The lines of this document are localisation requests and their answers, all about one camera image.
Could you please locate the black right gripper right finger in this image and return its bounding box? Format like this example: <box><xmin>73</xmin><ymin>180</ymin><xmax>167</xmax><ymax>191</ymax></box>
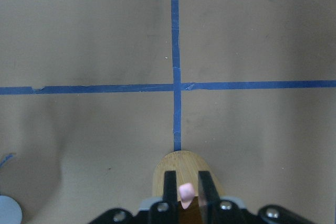
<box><xmin>198</xmin><ymin>171</ymin><xmax>219</xmax><ymax>206</ymax></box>

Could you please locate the bamboo wooden board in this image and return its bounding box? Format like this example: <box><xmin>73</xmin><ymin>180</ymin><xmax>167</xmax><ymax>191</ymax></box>
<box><xmin>152</xmin><ymin>151</ymin><xmax>224</xmax><ymax>223</ymax></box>

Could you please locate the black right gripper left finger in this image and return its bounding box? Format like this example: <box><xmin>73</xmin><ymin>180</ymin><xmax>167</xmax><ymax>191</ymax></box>
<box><xmin>163</xmin><ymin>170</ymin><xmax>177</xmax><ymax>203</ymax></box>

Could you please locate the pink chopstick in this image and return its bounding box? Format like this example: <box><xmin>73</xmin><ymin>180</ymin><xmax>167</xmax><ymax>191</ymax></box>
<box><xmin>178</xmin><ymin>183</ymin><xmax>195</xmax><ymax>209</ymax></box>

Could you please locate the light blue plastic cup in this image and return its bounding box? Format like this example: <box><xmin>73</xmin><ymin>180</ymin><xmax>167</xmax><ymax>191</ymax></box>
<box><xmin>1</xmin><ymin>195</ymin><xmax>23</xmax><ymax>224</ymax></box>

